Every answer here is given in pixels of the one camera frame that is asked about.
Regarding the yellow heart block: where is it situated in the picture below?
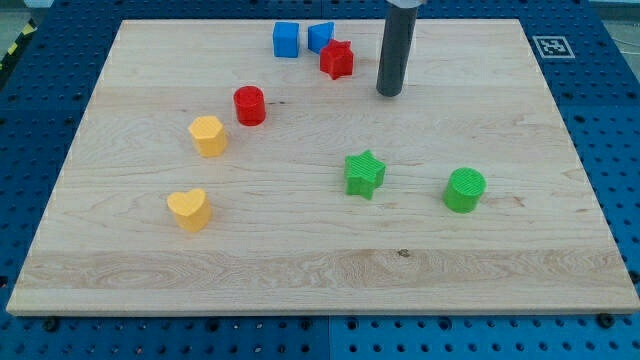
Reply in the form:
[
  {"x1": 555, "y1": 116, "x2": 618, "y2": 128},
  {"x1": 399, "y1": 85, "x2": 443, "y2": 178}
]
[{"x1": 167, "y1": 188, "x2": 213, "y2": 232}]

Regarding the red star block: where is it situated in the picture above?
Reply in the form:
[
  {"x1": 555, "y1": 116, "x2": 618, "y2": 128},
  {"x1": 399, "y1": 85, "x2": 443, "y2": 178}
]
[{"x1": 319, "y1": 39, "x2": 354, "y2": 80}]

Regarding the silver rod mount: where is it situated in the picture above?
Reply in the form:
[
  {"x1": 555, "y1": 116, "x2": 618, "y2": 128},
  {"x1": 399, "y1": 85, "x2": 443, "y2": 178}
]
[{"x1": 387, "y1": 0, "x2": 426, "y2": 9}]

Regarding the light wooden board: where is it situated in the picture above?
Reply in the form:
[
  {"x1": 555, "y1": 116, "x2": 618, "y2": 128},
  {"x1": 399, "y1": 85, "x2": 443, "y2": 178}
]
[{"x1": 7, "y1": 19, "x2": 639, "y2": 317}]

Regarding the green cylinder block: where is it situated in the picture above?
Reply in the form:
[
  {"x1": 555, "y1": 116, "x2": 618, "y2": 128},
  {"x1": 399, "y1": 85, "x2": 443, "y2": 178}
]
[{"x1": 443, "y1": 167, "x2": 487, "y2": 213}]

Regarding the red cylinder block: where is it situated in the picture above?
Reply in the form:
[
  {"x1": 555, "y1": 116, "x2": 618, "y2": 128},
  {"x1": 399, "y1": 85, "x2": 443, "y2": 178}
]
[{"x1": 233, "y1": 85, "x2": 266, "y2": 126}]

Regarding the green star block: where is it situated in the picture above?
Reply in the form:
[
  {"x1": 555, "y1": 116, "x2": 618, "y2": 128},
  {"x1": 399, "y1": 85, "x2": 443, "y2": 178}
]
[{"x1": 344, "y1": 150, "x2": 386, "y2": 200}]

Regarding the blue triangle block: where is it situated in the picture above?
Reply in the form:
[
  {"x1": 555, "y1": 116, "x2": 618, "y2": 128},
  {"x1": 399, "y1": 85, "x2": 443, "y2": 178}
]
[{"x1": 307, "y1": 22, "x2": 335, "y2": 54}]

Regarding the yellow hexagon block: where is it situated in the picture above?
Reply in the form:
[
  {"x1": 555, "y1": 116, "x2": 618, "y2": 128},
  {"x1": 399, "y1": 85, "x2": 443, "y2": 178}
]
[{"x1": 188, "y1": 115, "x2": 227, "y2": 157}]

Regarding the blue cube block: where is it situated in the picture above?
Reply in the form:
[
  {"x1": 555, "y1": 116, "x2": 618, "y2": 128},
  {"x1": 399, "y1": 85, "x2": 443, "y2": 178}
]
[{"x1": 272, "y1": 21, "x2": 299, "y2": 58}]

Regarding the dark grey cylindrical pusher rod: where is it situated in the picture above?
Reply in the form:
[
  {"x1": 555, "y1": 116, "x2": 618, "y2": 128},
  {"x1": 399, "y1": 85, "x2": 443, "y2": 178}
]
[{"x1": 376, "y1": 4, "x2": 418, "y2": 97}]

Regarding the black white fiducial marker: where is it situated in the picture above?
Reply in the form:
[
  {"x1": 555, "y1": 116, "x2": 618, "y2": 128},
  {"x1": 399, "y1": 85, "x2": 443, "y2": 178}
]
[{"x1": 533, "y1": 35, "x2": 575, "y2": 59}]

